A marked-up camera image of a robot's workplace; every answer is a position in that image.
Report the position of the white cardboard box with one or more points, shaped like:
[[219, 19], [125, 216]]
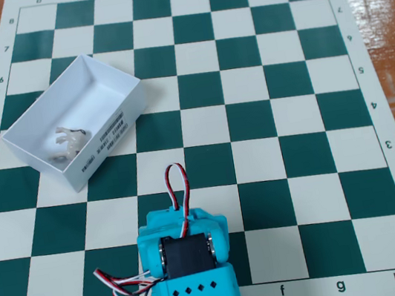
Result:
[[97, 85]]

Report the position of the grey white toy horse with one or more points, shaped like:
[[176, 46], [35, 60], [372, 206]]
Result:
[[70, 140]]

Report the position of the green white chessboard mat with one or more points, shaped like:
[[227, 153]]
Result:
[[265, 197]]

